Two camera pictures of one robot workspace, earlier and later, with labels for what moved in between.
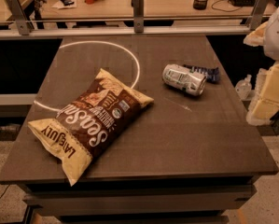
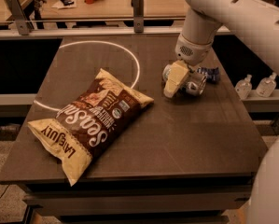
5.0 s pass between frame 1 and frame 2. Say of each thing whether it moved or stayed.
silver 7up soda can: stayed
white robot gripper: moved
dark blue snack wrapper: stayed
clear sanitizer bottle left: stayed
